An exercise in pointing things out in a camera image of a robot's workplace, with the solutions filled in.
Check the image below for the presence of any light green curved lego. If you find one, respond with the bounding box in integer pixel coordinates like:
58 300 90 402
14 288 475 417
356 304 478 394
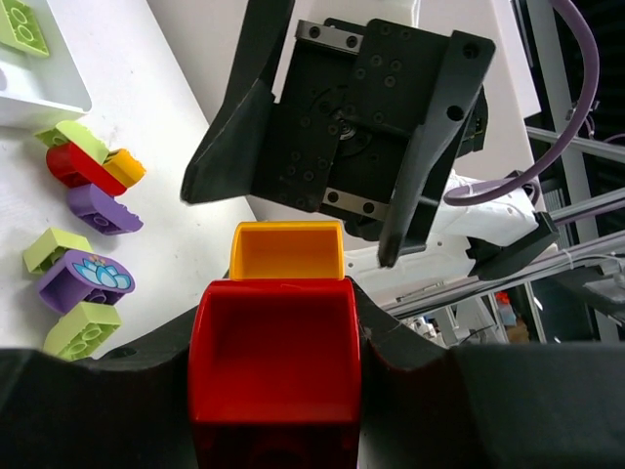
34 120 109 164

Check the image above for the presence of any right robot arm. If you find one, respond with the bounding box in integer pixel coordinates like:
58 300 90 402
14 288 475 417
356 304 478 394
181 1 558 305

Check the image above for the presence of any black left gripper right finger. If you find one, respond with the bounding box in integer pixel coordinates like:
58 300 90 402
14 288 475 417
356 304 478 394
354 289 624 468

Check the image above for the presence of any yellow butterfly lego brick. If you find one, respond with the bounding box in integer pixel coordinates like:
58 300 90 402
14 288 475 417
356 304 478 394
229 221 345 280

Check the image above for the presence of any yellow curved lego brick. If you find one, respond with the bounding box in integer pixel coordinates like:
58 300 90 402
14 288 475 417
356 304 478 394
103 149 146 189

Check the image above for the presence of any red rounded lego brick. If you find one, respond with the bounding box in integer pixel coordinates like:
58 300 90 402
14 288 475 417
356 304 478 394
187 279 361 468

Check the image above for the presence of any red curved lego brick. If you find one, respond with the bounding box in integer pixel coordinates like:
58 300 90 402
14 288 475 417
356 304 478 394
46 143 127 196

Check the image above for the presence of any light green lego brick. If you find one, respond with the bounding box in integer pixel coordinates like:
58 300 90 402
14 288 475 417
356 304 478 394
1 0 50 58
43 302 121 362

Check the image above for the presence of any white sorting tray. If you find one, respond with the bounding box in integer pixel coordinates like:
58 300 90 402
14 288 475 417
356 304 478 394
1 1 93 130

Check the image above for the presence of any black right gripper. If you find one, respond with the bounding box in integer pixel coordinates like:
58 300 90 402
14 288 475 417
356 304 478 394
181 1 496 268

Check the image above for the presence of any light green small lego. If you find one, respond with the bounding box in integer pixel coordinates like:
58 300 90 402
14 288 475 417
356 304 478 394
22 228 93 276

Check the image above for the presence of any purple curved lego brick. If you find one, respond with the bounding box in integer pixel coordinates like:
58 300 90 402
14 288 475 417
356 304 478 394
66 184 144 235

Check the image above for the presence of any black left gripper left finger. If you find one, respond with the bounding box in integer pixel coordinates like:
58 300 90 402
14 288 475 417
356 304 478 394
1 310 198 468

